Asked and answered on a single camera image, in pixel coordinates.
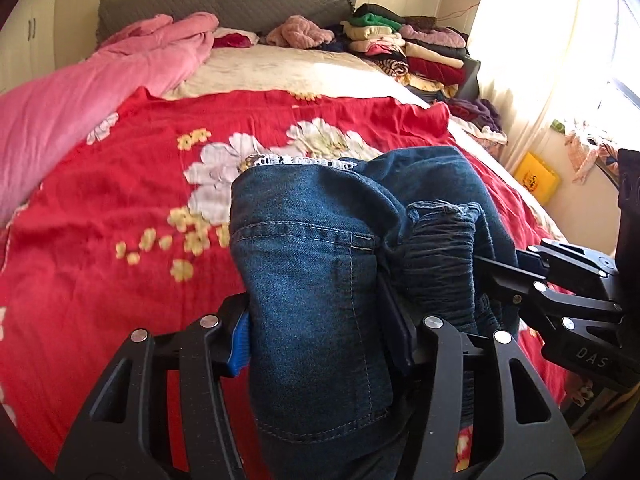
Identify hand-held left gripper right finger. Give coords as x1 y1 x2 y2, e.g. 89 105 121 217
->
376 270 587 480

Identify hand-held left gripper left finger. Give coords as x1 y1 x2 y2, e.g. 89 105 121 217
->
55 294 253 480

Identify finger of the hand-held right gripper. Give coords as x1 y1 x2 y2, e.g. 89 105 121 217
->
472 239 622 295
492 280 627 392

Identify blue denim pants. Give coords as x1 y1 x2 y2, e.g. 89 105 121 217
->
229 146 522 480

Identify checked pink cloth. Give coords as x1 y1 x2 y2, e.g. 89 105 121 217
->
564 119 626 182

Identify yellow box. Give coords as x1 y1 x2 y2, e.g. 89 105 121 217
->
515 152 561 205

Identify window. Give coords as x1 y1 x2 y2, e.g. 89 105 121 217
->
592 0 640 111

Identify white curtain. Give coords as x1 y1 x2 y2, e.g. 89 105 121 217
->
470 0 623 173

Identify black board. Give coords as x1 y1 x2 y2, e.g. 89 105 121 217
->
459 55 482 102

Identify red floral blanket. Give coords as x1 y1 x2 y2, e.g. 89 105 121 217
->
0 87 596 480

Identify pile of folded clothes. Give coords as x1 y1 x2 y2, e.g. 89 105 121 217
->
320 4 508 147

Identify cream bed sheet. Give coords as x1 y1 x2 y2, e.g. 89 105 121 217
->
162 44 568 241

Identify pink quilt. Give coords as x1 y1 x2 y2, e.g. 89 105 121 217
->
0 11 221 228

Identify dark red garment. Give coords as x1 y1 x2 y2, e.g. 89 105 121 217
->
214 32 260 51

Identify pink fuzzy garment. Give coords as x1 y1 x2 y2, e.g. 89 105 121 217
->
265 15 335 51

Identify grey padded headboard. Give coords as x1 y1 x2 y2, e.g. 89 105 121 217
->
96 0 361 51

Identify white wardrobe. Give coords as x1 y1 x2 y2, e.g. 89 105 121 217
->
0 0 101 92

